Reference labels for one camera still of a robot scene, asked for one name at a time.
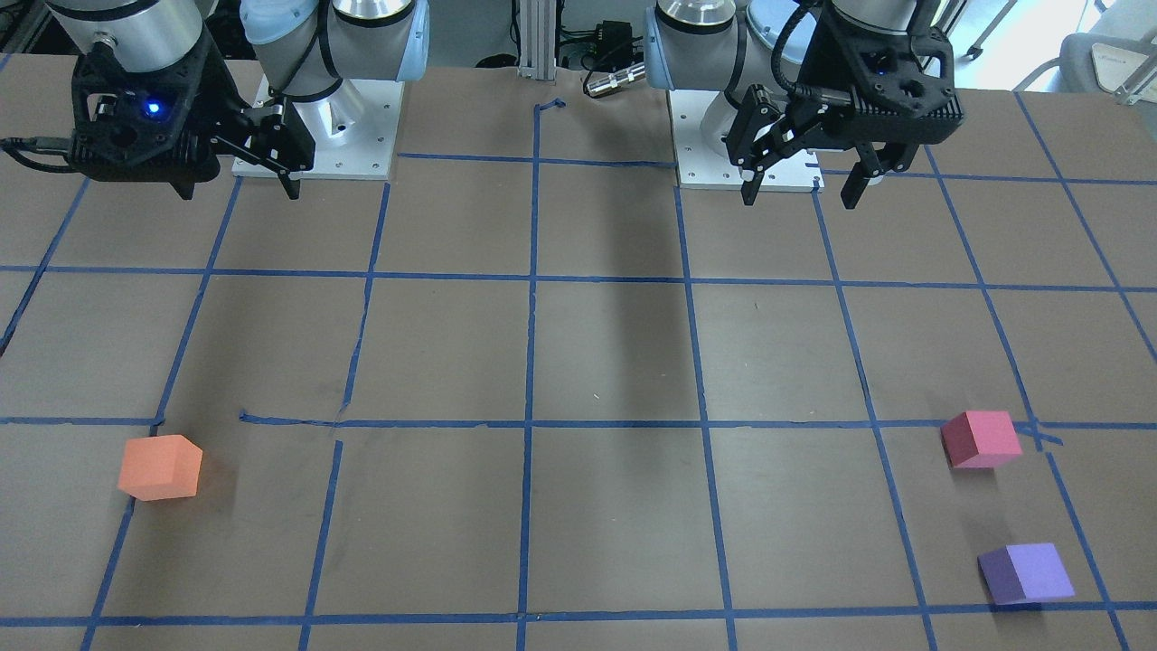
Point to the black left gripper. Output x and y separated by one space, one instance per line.
824 83

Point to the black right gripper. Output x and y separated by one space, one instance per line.
231 116

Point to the orange foam cube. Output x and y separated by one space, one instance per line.
161 467

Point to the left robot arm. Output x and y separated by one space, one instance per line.
727 46

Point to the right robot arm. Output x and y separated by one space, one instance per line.
296 50

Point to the pink foam cube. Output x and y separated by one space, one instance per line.
980 439

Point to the purple foam cube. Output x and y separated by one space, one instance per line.
1025 573

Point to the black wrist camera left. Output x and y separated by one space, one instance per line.
885 70

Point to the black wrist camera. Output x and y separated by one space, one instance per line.
885 70
137 126

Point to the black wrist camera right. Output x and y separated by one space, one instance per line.
137 126

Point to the aluminium frame post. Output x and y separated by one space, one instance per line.
537 32

